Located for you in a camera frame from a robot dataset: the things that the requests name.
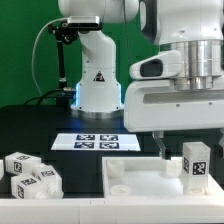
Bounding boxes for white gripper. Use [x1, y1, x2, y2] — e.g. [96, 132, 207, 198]
[124, 78, 224, 159]

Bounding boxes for white square tabletop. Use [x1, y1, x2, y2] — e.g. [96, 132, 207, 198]
[102, 157, 219, 198]

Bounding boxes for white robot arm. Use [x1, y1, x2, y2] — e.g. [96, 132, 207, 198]
[58, 0, 224, 134]

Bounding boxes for white obstacle fence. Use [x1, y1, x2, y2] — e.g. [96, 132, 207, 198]
[0, 159, 224, 224]

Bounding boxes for white sheet with tags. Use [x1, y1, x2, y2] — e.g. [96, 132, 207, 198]
[51, 133, 140, 151]

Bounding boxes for white part at left edge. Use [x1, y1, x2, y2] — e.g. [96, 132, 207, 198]
[0, 160, 4, 180]

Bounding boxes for black cables on table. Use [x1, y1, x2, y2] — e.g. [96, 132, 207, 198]
[23, 87, 78, 106]

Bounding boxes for grey camera on mount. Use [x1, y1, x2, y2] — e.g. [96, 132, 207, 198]
[67, 16, 102, 31]

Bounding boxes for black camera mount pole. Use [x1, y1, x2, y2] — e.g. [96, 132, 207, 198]
[48, 21, 78, 107]

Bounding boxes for grey cable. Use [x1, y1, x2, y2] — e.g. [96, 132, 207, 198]
[31, 18, 69, 98]

